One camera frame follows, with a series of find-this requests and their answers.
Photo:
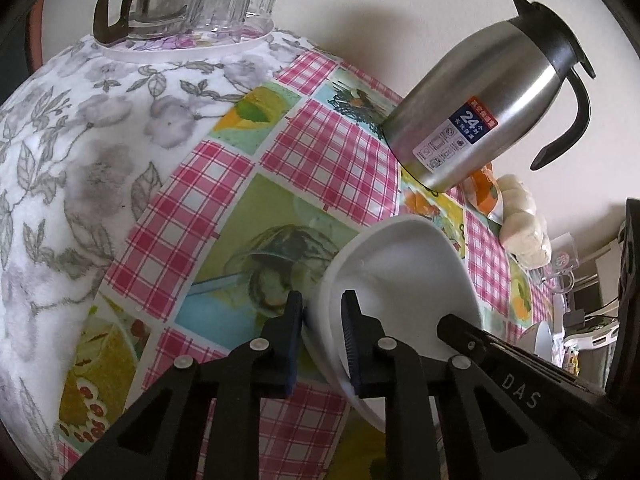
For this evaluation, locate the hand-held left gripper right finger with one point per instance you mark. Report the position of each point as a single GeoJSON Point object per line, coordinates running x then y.
{"type": "Point", "coordinates": [350, 342]}

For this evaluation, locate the grey floral cloth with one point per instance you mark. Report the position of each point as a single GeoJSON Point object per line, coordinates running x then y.
{"type": "Point", "coordinates": [60, 185]}

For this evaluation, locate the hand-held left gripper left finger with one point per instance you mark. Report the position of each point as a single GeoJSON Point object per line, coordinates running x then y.
{"type": "Point", "coordinates": [295, 342]}

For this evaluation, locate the small white bowl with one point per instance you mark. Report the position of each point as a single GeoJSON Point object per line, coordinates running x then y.
{"type": "Point", "coordinates": [400, 270]}

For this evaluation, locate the black power adapter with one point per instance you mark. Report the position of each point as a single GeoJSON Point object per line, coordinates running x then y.
{"type": "Point", "coordinates": [575, 317]}

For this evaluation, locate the bag of white buns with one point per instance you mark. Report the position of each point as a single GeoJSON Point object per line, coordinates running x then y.
{"type": "Point", "coordinates": [525, 230]}

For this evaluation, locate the glass teapot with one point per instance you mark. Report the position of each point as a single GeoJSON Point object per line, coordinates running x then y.
{"type": "Point", "coordinates": [150, 10]}

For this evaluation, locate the pink checked tablecloth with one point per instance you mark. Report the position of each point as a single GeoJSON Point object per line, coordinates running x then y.
{"type": "Point", "coordinates": [310, 160]}

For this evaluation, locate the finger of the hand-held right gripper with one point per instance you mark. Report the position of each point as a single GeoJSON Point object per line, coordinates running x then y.
{"type": "Point", "coordinates": [462, 335]}

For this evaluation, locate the clear glass mug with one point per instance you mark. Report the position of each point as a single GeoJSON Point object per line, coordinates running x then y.
{"type": "Point", "coordinates": [557, 265]}

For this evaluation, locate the stainless steel thermos jug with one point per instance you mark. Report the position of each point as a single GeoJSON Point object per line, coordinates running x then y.
{"type": "Point", "coordinates": [450, 110]}

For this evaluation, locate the orange snack packet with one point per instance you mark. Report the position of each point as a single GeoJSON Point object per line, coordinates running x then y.
{"type": "Point", "coordinates": [485, 192]}

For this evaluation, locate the white floral tray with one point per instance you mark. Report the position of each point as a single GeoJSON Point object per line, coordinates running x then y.
{"type": "Point", "coordinates": [200, 50]}

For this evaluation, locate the light blue bowl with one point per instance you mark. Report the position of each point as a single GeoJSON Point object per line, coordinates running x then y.
{"type": "Point", "coordinates": [537, 340]}

